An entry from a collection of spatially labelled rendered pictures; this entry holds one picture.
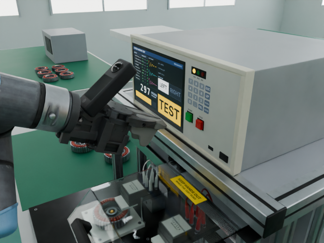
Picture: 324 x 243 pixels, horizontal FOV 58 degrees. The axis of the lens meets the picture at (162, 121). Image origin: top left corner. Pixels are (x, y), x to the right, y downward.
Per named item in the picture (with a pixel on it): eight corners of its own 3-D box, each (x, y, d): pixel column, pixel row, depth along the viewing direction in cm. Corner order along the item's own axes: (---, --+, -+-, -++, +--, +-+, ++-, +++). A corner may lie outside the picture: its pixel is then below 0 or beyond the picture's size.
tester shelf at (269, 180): (263, 239, 47) (268, 218, 46) (109, 104, 100) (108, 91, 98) (395, 162, 68) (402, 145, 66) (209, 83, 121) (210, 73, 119)
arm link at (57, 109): (39, 77, 48) (50, 91, 42) (66, 84, 51) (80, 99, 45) (27, 118, 50) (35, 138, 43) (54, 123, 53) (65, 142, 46)
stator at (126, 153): (112, 149, 135) (111, 142, 133) (134, 153, 131) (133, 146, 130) (99, 162, 125) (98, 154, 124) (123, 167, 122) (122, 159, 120)
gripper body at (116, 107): (110, 139, 60) (50, 129, 53) (124, 100, 58) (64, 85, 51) (125, 156, 54) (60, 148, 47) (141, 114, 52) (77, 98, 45)
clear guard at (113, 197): (110, 326, 41) (107, 300, 39) (67, 220, 60) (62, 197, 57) (268, 235, 56) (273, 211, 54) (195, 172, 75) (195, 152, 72)
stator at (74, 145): (100, 148, 135) (99, 141, 134) (76, 156, 129) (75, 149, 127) (89, 139, 143) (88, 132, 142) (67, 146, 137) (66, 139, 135)
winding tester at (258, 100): (232, 176, 55) (246, 71, 46) (133, 102, 89) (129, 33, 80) (348, 128, 73) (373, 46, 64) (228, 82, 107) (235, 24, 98)
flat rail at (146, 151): (243, 252, 52) (245, 240, 51) (112, 122, 100) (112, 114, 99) (248, 249, 53) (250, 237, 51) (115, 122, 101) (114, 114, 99)
